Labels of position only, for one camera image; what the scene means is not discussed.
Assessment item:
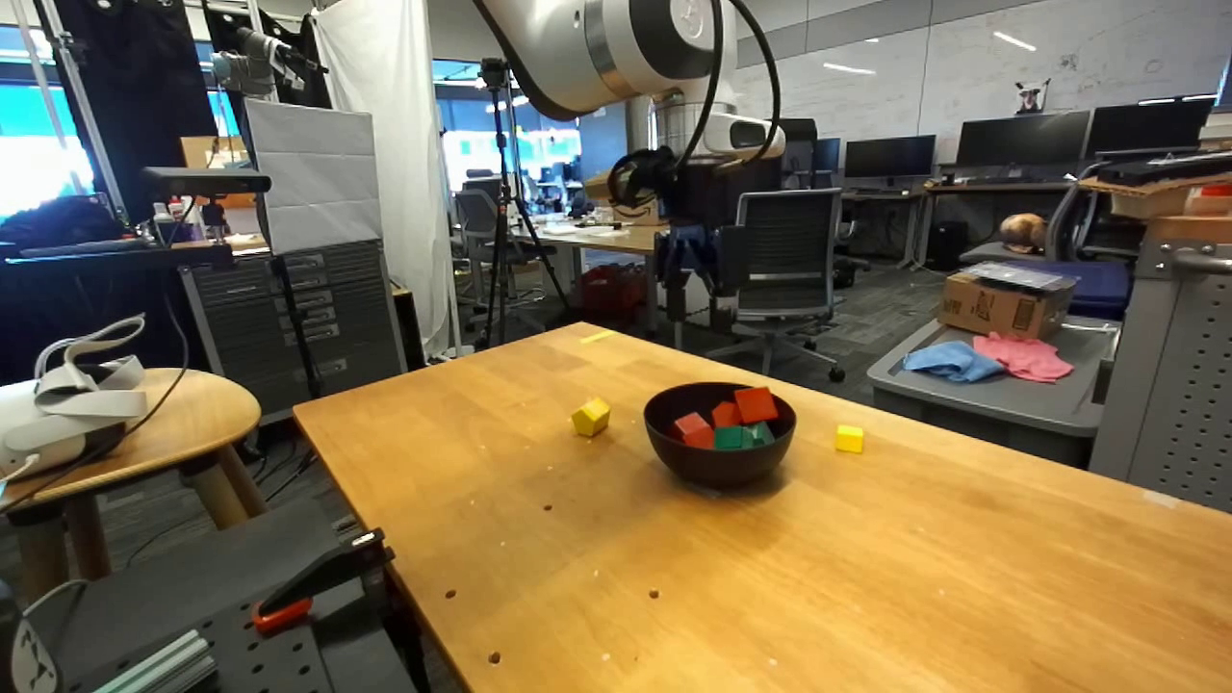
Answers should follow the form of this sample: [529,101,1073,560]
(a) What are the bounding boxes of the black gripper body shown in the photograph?
[671,151,748,238]

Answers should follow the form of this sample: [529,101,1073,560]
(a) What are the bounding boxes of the yellow wooden block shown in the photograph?
[568,398,615,445]

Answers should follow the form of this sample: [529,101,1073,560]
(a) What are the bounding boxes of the black bowl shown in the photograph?
[638,380,802,493]

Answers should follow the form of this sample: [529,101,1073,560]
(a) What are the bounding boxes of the red bin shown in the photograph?
[574,264,654,323]

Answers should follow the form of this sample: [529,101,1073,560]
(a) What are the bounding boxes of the black mesh office chair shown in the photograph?
[724,184,849,391]

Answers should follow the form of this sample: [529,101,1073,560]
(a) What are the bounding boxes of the wooden office desk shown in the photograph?
[531,215,724,355]

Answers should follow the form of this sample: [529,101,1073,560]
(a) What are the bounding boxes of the large black screen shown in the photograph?
[743,116,820,194]

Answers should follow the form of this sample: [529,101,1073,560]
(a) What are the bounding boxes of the black computer monitor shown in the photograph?
[955,112,1093,176]
[839,133,939,184]
[1086,98,1218,167]

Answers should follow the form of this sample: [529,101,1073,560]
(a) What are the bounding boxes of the blue cloth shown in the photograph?
[902,337,1010,391]

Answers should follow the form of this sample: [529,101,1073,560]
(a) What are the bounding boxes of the brown cardboard box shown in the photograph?
[939,264,1080,342]

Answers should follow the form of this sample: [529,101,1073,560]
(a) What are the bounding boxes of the brown rounded object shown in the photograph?
[998,210,1052,256]

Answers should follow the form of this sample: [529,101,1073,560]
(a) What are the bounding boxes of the grey flat pad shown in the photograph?
[960,257,1080,301]

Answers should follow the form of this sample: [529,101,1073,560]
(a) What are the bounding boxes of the pink cloth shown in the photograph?
[970,328,1079,391]

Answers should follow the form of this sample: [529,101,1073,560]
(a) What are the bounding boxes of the small grey side table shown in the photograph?
[866,316,1124,475]

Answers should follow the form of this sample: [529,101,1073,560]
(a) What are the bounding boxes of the grey office chair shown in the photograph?
[1042,164,1111,267]

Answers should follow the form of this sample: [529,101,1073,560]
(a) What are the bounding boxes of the white foam board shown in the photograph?
[242,101,382,257]

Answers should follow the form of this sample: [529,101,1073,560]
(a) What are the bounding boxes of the dark grey filing cabinet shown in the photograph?
[178,235,411,418]

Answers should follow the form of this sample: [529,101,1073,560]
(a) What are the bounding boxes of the blue storage bin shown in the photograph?
[1032,251,1138,323]

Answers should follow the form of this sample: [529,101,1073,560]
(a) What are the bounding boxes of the black shelf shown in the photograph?
[140,167,277,201]

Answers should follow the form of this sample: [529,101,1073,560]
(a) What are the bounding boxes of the small cardboard box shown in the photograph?
[178,133,254,174]

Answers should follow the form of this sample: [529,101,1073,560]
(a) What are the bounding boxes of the round wooden side table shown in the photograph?
[0,365,264,613]

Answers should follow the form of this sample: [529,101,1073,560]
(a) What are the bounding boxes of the black fabric panel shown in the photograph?
[54,0,198,228]

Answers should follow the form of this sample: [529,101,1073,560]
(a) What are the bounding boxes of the dark perforated mounting plate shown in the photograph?
[0,493,436,693]

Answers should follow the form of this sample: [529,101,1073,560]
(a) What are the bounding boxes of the white VR headset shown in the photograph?
[0,312,149,489]

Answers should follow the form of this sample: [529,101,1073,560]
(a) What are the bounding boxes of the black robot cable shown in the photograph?
[468,0,790,215]

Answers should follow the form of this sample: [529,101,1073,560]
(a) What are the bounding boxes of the orange handled clamp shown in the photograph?
[248,529,398,643]

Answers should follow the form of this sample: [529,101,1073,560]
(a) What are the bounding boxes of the aluminium extrusion rail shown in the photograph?
[92,628,218,693]

